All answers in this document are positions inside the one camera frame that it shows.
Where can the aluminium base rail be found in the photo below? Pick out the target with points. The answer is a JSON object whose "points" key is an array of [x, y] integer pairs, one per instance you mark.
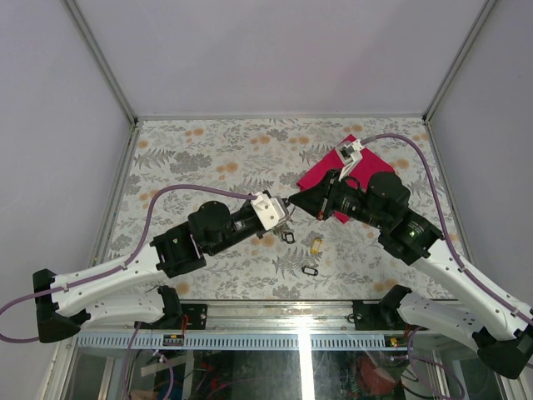
{"points": [[271, 325]]}

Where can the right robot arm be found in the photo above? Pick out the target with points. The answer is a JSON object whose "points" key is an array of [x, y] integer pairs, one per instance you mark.
{"points": [[493, 324]]}

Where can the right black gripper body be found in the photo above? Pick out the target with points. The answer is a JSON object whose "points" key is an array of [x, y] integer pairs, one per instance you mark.
{"points": [[346, 199]]}

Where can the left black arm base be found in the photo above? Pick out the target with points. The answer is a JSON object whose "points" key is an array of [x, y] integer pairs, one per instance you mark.
{"points": [[193, 314]]}

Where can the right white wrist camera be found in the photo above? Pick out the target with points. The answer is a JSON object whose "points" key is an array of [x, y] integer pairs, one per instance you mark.
{"points": [[350, 154]]}

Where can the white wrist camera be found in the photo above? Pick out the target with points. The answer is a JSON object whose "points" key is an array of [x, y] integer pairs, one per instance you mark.
{"points": [[350, 154], [271, 210]]}

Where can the large metal keyring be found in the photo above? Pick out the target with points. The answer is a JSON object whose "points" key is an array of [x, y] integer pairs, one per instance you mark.
{"points": [[282, 228]]}

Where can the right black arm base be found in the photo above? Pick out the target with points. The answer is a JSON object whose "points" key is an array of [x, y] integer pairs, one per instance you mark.
{"points": [[366, 315]]}

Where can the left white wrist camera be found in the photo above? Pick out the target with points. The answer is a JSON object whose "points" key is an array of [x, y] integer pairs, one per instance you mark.
{"points": [[271, 210]]}

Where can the black tag key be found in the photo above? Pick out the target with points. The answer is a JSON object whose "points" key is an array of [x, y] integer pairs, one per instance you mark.
{"points": [[288, 237], [309, 271]]}

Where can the yellow tag key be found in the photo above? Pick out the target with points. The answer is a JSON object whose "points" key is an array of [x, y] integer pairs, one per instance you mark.
{"points": [[316, 245]]}

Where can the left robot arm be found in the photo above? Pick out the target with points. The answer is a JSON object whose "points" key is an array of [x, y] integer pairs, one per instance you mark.
{"points": [[95, 296]]}

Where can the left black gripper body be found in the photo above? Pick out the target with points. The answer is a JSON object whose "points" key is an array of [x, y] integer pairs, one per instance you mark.
{"points": [[243, 227]]}

